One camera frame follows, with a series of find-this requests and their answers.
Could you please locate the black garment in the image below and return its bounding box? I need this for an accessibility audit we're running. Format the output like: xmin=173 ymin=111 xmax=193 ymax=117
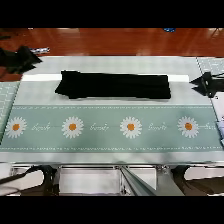
xmin=54 ymin=69 xmax=172 ymax=101

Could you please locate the silver frame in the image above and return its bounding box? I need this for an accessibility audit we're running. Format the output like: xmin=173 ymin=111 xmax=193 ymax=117
xmin=0 ymin=161 xmax=224 ymax=197

